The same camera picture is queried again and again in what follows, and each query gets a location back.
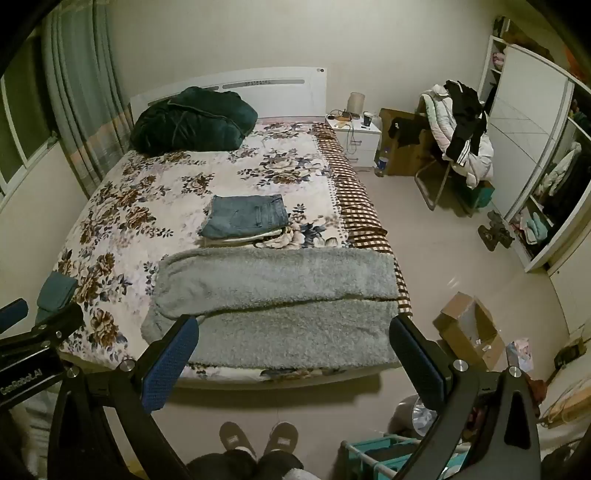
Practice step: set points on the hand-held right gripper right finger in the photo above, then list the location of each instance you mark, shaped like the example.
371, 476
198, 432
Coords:
418, 364

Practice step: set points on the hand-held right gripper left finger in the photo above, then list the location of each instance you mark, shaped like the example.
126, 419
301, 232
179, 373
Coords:
171, 362

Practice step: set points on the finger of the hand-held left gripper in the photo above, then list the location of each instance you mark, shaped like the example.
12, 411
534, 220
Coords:
55, 290
14, 313

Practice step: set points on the grey fluffy blanket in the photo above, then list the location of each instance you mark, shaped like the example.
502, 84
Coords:
277, 286

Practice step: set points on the silver foil bag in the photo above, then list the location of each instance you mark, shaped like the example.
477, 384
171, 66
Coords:
424, 417

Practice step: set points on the open cardboard box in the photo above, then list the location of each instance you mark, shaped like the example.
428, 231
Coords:
452, 318

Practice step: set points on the grey slipper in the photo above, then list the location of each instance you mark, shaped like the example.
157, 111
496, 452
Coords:
282, 437
236, 438

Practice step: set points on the printed packet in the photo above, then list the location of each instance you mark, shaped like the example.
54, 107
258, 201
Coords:
519, 355

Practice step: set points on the teal storage rack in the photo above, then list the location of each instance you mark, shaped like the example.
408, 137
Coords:
364, 454

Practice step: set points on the person's dark trouser legs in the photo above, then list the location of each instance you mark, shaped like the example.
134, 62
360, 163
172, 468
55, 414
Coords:
244, 466

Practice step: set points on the folded white cloth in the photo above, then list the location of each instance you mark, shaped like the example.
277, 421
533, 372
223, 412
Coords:
231, 242

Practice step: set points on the small black device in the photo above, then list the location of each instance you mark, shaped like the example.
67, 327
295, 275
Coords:
568, 355

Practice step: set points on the black dumbbell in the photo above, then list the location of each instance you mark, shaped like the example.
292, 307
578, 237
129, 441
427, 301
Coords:
496, 230

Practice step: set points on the folded blue jeans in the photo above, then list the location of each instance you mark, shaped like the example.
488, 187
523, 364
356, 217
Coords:
244, 214

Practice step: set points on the brown checked bed sheet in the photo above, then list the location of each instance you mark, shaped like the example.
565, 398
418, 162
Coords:
355, 207

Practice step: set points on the window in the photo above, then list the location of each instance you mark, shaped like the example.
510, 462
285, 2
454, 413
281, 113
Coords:
23, 115

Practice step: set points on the teal box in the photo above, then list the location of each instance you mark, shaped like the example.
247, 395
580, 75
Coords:
480, 196

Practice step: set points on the folded clothes in wardrobe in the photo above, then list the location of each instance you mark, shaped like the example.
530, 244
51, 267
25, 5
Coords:
535, 228

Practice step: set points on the metal folding chair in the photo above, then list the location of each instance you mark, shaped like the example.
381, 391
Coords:
427, 177

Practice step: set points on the green curtain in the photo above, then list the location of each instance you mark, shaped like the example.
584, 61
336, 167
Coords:
78, 92

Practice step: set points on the brown wooden cabinet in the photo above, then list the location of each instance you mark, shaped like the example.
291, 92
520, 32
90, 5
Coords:
406, 161

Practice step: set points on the dark green comforter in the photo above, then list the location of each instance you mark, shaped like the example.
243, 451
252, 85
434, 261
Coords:
194, 120

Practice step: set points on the white nightstand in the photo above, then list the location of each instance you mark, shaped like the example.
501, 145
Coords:
364, 138

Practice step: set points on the black cloth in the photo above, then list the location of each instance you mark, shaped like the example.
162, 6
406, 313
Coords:
406, 131

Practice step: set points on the hanging clothes in wardrobe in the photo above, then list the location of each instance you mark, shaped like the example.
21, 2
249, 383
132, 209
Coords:
561, 175

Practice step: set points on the black striped garment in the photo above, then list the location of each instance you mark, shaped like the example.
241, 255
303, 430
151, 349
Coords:
461, 120

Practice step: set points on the dark cup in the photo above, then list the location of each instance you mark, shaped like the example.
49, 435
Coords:
367, 119

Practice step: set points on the beige table lamp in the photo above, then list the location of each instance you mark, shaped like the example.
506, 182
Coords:
356, 102

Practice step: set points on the white wardrobe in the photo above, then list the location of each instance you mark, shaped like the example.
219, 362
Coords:
521, 115

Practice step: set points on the white bed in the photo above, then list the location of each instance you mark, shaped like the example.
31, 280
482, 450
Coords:
277, 92

